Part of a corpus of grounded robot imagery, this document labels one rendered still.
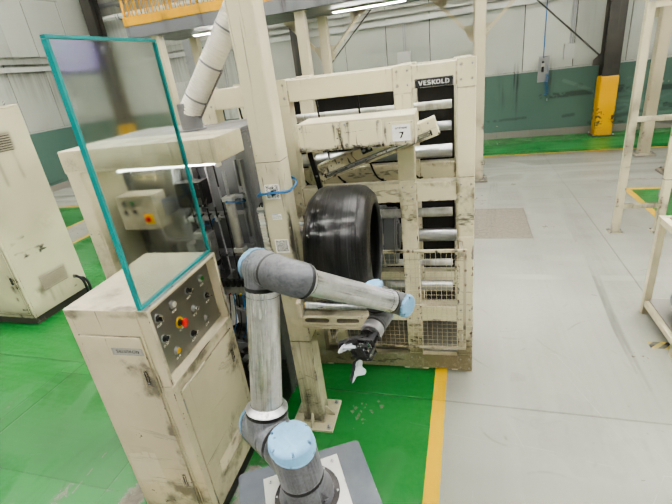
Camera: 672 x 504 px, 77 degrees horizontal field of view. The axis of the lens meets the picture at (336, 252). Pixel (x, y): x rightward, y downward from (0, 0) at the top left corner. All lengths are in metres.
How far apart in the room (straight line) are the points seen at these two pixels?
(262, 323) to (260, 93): 1.07
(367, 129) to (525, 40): 9.06
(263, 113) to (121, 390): 1.37
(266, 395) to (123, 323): 0.68
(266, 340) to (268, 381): 0.15
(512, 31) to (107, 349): 10.27
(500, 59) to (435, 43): 1.49
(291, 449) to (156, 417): 0.85
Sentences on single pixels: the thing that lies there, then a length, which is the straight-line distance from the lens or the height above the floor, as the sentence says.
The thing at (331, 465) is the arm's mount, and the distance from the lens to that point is 1.74.
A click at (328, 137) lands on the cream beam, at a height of 1.71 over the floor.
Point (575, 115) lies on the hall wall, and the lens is 11.32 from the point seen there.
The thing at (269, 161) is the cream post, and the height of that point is 1.66.
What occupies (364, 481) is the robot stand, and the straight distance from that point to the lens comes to 1.82.
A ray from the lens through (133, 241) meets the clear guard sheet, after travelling 1.76.
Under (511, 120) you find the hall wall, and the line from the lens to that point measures 11.12.
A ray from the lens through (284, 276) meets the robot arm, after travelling 1.27.
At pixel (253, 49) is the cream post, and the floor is 2.14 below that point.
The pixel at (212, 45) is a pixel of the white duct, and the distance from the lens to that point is 2.43.
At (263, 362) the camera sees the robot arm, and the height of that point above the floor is 1.17.
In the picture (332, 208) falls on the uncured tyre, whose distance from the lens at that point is 1.96.
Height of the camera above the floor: 2.04
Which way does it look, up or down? 24 degrees down
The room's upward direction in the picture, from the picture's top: 7 degrees counter-clockwise
